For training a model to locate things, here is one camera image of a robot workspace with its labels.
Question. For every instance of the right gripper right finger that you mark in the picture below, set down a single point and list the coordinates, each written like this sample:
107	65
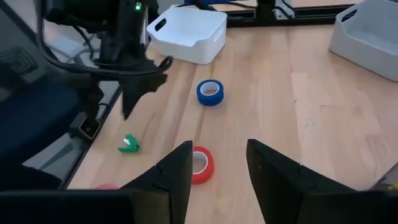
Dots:
273	186

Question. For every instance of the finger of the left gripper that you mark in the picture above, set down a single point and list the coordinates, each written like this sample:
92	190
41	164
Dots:
129	99
157	79

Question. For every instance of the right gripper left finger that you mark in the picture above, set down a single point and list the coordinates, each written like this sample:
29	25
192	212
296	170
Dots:
174	186

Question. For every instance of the red tape roll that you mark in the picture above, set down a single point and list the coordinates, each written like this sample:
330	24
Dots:
208	174

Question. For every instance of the green staple remover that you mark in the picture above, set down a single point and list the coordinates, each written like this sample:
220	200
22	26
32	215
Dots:
132	147

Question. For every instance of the dark blue tape roll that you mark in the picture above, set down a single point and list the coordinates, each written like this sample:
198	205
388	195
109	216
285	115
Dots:
210	101

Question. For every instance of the white plastic bin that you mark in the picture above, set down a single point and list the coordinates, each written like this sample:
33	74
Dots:
192	37

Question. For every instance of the dark blue chair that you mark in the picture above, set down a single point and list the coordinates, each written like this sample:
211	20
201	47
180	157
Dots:
37	118

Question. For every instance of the light grey plastic bin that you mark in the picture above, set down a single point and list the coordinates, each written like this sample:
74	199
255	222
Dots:
363	46

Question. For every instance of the small black frame box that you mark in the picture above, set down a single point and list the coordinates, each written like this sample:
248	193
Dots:
90	127

